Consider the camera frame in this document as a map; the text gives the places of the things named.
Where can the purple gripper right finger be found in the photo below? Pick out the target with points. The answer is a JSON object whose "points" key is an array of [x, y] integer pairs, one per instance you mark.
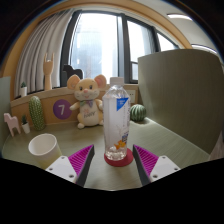
{"points": [[152, 167]]}

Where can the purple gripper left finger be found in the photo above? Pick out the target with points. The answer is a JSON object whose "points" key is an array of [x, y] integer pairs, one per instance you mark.
{"points": [[74, 168]]}

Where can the clear plastic water bottle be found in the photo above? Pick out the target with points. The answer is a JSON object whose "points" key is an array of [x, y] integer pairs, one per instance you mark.
{"points": [[116, 118]]}

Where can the red round coaster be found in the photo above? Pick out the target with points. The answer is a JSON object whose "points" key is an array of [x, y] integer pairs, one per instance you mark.
{"points": [[121, 163]]}

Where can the pale yellow cup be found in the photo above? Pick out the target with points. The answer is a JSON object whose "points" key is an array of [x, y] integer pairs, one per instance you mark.
{"points": [[45, 149]]}

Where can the round green ceramic cactus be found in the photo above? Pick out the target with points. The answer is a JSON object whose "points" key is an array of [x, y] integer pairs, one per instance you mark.
{"points": [[137, 112]]}

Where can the purple round number seven sign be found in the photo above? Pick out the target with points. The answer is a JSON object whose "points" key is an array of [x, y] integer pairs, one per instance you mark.
{"points": [[61, 109]]}

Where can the beige plush mouse toy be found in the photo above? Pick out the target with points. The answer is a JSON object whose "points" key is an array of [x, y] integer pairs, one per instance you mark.
{"points": [[86, 92]]}

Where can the small potted plant on desk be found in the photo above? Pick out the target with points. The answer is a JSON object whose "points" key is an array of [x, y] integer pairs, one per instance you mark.
{"points": [[25, 124]]}

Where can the tall green ceramic cactus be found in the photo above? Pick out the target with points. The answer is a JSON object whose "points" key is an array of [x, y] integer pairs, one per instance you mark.
{"points": [[36, 113]]}

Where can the pink wooden horse figure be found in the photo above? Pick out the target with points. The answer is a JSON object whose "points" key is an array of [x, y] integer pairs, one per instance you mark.
{"points": [[12, 123]]}

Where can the green right desk partition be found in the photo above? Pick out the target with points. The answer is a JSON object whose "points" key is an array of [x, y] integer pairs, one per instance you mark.
{"points": [[183, 90]]}

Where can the green desk partition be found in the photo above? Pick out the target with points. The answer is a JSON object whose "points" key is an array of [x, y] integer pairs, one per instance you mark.
{"points": [[183, 90], [4, 108]]}

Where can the small potted plant on sill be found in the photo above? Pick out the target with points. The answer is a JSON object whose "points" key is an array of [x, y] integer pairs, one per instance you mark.
{"points": [[23, 89]]}

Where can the black horse figure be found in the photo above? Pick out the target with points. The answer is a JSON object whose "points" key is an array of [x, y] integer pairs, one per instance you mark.
{"points": [[68, 71]]}

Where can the wooden hand model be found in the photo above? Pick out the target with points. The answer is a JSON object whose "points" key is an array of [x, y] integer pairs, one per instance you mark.
{"points": [[48, 66]]}

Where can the green left desk partition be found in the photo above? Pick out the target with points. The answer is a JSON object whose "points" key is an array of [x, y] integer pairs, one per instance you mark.
{"points": [[4, 108]]}

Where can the grey white curtain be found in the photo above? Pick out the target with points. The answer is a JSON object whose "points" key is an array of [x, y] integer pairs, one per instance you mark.
{"points": [[46, 40]]}

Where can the white wall socket plate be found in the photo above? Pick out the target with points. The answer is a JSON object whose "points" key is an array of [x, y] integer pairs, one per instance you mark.
{"points": [[132, 95]]}

